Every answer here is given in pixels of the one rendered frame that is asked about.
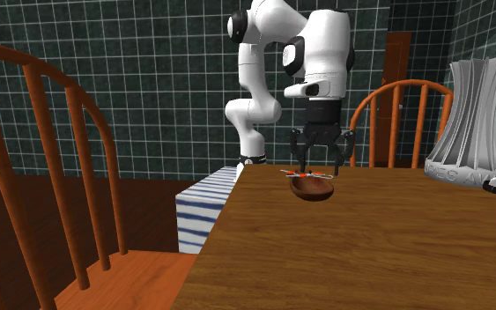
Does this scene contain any blue white striped robot stand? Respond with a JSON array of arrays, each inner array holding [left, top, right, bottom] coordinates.
[[174, 165, 243, 255]]

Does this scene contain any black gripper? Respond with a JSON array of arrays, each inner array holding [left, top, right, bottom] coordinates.
[[289, 99, 357, 178]]

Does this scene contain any brown wooden door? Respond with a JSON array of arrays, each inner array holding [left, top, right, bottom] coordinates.
[[373, 31, 413, 169]]

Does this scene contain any white orange pen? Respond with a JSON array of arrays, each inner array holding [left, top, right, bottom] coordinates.
[[279, 168, 335, 180]]

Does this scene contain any orange wooden spindle chair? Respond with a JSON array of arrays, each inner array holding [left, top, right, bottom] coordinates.
[[349, 78, 455, 169], [0, 41, 199, 310]]

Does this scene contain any wooden table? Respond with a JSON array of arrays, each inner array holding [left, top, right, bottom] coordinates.
[[171, 164, 496, 310]]

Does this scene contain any grey ribbed vase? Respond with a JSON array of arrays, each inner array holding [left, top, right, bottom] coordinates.
[[423, 54, 496, 190]]

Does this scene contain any brown wooden bowl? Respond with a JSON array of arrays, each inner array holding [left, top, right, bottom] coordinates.
[[289, 174, 336, 203]]

